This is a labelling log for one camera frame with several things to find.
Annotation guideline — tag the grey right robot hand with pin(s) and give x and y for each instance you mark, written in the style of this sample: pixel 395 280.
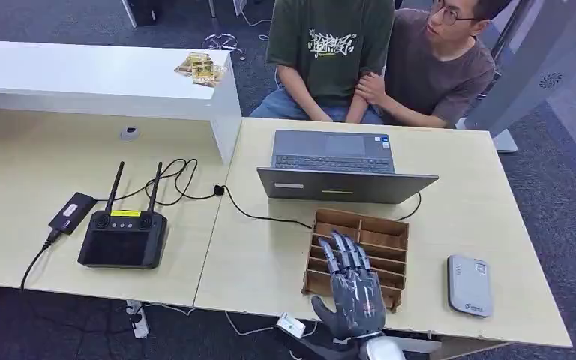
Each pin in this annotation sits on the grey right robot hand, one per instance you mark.
pixel 355 303

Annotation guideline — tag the person's left hand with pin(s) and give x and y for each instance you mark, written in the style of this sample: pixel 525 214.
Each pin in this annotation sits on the person's left hand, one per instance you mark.
pixel 371 88

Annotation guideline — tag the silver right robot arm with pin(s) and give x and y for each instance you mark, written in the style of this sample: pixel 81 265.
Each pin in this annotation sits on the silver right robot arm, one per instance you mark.
pixel 382 350

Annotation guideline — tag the person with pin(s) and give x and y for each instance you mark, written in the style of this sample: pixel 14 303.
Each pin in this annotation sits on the person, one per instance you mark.
pixel 327 44
pixel 437 64

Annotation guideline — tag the wooden card box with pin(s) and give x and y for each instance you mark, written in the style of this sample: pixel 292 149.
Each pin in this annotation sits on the wooden card box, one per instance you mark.
pixel 382 238

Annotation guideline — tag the grey laptop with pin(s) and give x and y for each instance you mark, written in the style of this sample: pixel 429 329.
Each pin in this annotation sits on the grey laptop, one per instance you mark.
pixel 337 186

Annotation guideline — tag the grey card reader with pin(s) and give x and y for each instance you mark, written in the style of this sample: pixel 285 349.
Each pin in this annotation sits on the grey card reader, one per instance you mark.
pixel 469 285

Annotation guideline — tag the grey standing panel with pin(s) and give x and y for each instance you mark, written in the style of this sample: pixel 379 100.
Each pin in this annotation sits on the grey standing panel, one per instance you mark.
pixel 541 74

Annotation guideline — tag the white power strip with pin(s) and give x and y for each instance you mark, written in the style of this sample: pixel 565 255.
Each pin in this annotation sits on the white power strip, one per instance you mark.
pixel 139 320

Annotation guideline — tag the black controller with antennas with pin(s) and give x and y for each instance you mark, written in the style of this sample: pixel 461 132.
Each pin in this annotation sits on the black controller with antennas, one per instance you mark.
pixel 121 246

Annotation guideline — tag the grey desk grommet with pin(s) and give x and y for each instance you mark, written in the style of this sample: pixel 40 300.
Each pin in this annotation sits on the grey desk grommet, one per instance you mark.
pixel 129 133

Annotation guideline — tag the white desk shelf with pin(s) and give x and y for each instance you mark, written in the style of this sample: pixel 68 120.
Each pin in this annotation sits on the white desk shelf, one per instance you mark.
pixel 94 74

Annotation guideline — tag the black power bank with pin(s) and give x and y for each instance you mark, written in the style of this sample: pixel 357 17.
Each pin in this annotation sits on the black power bank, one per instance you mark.
pixel 72 213

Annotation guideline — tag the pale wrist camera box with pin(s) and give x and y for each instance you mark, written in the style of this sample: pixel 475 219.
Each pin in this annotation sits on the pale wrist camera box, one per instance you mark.
pixel 290 325

